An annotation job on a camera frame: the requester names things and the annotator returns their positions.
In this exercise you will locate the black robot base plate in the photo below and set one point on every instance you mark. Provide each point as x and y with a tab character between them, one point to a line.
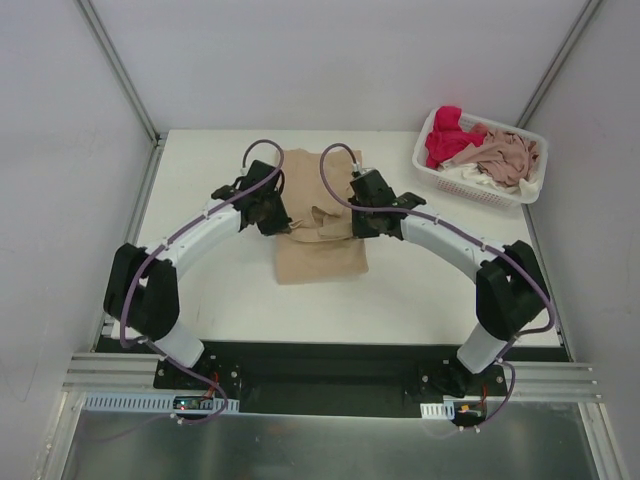
359	380

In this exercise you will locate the white slotted cable duct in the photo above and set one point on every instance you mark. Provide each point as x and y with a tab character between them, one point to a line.
158	403

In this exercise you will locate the aluminium frame post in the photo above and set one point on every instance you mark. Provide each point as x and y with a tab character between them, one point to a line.
96	26
578	28

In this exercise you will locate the right aluminium frame post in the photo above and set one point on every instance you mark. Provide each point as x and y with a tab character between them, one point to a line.
578	28

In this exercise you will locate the white plastic laundry basket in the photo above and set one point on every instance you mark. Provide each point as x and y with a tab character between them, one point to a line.
467	189

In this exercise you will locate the aluminium front rail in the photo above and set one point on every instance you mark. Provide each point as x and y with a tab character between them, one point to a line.
524	381

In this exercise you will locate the pink red shirt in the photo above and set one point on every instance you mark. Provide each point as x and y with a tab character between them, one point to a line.
446	138

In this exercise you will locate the right white cable duct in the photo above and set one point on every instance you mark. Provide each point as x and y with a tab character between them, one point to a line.
438	411

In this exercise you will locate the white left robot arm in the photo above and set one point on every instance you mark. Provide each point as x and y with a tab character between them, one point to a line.
142	294

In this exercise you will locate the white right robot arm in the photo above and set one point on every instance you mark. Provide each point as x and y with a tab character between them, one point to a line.
509	289

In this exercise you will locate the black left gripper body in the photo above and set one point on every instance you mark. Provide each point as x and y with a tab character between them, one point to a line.
275	220

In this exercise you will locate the left aluminium frame post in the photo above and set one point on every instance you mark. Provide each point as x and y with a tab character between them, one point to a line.
96	26

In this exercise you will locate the beige t shirt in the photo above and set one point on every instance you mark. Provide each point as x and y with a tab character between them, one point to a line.
320	245

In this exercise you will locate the cream white shirt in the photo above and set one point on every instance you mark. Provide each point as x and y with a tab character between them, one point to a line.
469	172

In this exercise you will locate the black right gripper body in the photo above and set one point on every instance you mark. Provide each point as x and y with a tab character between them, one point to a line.
364	222

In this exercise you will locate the dusty pink shirt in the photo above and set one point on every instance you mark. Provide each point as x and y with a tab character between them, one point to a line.
504	155

